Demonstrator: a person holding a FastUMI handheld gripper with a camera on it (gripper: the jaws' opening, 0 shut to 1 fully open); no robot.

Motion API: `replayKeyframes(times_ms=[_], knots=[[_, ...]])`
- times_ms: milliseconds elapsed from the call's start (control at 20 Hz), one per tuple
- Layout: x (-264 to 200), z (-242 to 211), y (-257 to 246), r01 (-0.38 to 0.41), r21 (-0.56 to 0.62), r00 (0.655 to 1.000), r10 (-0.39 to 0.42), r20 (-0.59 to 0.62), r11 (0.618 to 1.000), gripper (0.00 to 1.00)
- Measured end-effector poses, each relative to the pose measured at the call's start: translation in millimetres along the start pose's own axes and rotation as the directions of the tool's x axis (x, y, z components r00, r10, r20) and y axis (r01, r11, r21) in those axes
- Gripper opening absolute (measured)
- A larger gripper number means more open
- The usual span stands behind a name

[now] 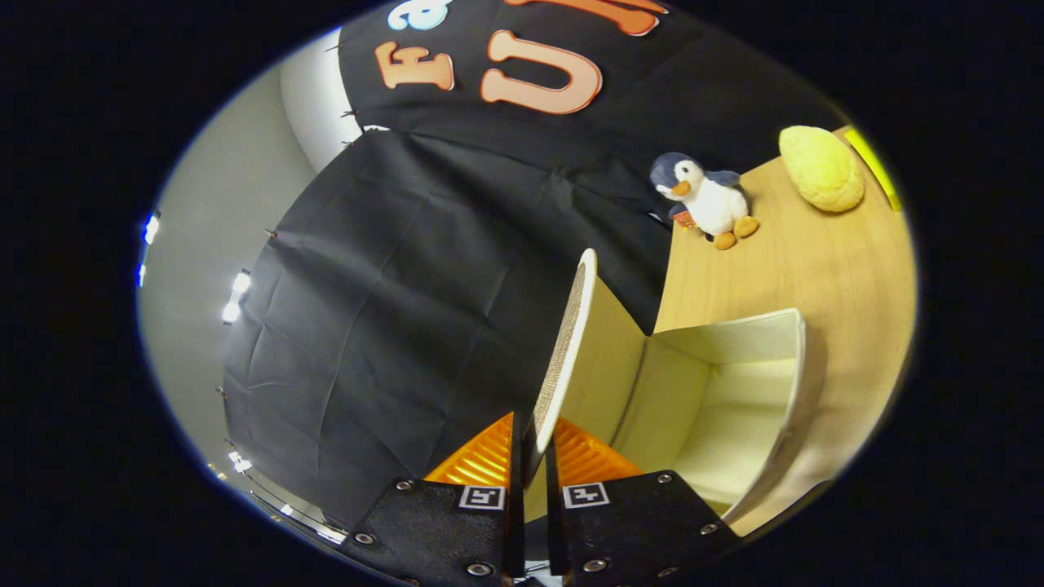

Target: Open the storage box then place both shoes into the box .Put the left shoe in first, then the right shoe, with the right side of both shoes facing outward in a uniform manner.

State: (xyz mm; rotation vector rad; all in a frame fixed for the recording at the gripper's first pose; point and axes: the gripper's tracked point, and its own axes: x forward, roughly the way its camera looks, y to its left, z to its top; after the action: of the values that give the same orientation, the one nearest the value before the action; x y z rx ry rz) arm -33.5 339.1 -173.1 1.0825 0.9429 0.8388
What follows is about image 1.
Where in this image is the yellow bun-shaped plush cushion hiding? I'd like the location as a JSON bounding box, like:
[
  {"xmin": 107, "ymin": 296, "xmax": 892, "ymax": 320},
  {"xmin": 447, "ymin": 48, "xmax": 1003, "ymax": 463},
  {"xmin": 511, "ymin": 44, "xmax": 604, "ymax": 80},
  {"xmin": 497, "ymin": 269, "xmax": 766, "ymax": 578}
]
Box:
[{"xmin": 778, "ymin": 125, "xmax": 865, "ymax": 214}]

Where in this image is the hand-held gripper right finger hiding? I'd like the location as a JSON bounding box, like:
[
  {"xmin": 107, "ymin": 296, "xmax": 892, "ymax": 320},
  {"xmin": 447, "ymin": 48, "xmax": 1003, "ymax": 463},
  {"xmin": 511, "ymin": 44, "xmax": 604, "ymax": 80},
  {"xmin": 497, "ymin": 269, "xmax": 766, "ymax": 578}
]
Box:
[{"xmin": 545, "ymin": 417, "xmax": 743, "ymax": 587}]

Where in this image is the yellow book with red circle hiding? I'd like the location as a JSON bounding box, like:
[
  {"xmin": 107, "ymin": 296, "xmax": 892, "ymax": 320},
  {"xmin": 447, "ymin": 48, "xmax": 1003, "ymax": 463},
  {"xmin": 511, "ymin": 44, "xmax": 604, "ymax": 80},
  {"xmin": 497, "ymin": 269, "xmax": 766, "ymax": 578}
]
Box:
[{"xmin": 844, "ymin": 126, "xmax": 904, "ymax": 213}]

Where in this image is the beige fabric storage box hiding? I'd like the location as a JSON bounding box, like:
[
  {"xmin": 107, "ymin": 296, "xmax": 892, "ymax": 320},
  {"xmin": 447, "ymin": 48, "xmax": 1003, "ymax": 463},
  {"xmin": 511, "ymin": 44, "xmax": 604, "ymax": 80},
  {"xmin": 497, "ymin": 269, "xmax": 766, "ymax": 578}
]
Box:
[{"xmin": 522, "ymin": 249, "xmax": 825, "ymax": 527}]

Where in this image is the penguin plush toy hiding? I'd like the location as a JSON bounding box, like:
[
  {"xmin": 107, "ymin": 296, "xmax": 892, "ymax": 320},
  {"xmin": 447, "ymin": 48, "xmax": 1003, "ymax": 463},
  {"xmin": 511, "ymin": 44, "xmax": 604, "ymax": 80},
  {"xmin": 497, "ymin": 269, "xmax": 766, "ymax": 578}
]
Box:
[{"xmin": 650, "ymin": 152, "xmax": 761, "ymax": 251}]

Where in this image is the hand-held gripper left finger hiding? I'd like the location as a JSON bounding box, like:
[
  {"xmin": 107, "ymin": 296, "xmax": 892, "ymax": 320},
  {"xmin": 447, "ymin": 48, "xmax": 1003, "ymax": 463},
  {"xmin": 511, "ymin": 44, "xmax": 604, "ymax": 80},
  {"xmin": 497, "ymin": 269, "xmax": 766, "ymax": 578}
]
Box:
[{"xmin": 338, "ymin": 412, "xmax": 525, "ymax": 587}]

